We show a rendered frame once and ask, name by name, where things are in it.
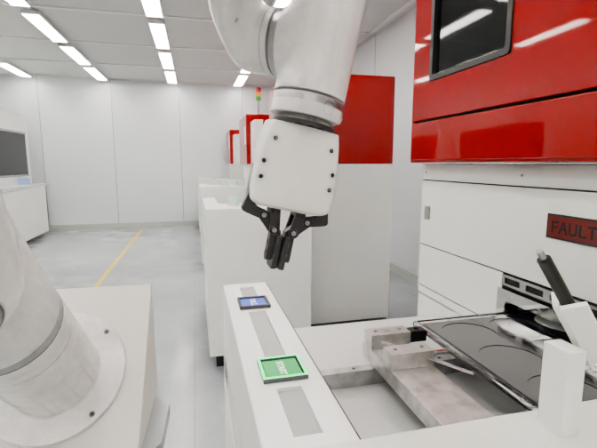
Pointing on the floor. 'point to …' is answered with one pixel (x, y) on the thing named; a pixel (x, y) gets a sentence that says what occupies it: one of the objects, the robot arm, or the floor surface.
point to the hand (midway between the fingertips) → (277, 251)
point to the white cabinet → (229, 411)
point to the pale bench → (20, 178)
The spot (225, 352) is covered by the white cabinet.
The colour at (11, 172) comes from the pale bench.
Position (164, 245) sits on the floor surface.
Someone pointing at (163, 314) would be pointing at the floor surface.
